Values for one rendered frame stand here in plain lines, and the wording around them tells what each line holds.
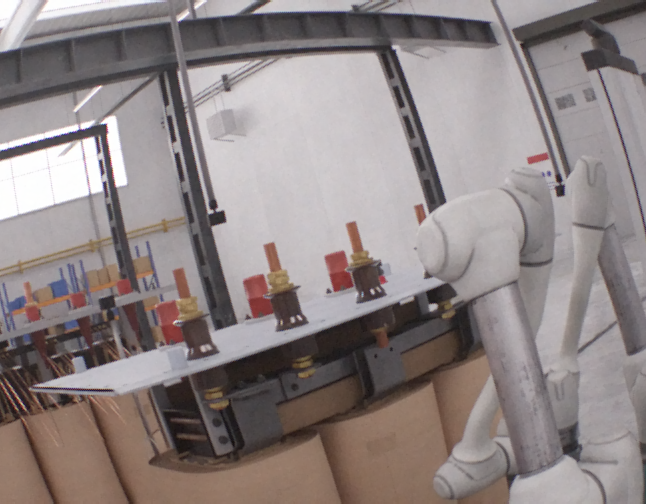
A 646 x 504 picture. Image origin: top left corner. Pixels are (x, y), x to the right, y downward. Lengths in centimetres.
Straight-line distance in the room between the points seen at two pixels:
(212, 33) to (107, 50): 195
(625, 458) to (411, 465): 92
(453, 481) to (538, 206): 60
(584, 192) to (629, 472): 76
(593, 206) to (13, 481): 259
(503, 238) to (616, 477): 58
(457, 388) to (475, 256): 114
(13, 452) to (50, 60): 818
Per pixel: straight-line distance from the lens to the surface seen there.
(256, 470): 199
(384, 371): 229
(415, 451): 233
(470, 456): 170
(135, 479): 370
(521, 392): 146
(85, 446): 351
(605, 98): 158
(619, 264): 216
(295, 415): 222
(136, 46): 1161
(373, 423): 223
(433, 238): 142
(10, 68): 1071
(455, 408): 254
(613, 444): 159
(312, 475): 209
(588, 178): 198
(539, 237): 155
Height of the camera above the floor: 154
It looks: 1 degrees down
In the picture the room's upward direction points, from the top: 15 degrees counter-clockwise
